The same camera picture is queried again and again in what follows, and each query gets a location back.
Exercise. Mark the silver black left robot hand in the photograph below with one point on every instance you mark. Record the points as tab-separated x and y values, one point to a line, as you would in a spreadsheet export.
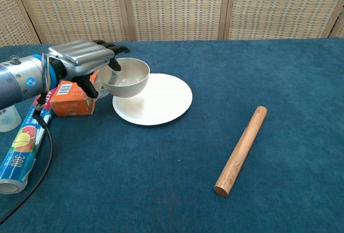
80	54

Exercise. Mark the beige bowl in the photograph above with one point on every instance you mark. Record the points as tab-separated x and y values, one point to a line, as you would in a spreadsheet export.
131	82

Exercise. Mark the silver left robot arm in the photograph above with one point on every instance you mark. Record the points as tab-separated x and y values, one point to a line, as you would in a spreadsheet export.
18	79

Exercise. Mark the white round plate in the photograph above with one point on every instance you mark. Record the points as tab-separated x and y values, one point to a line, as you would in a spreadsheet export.
161	101

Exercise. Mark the white paper cup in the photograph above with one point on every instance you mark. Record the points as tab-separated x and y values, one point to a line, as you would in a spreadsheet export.
8	120

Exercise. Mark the woven folding screen panel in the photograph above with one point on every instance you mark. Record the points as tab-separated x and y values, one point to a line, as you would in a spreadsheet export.
282	7
75	7
177	7
340	29
10	15

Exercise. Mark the orange cardboard box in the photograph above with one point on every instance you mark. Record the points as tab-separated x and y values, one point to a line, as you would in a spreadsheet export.
71	104

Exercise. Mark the blue plastic wrap roll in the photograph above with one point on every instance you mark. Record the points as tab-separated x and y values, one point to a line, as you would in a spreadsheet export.
21	147

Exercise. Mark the blue table cloth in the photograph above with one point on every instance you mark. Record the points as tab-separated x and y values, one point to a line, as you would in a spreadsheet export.
161	176

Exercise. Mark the wooden rolling pin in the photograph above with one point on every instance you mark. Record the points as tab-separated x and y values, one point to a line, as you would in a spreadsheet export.
242	147

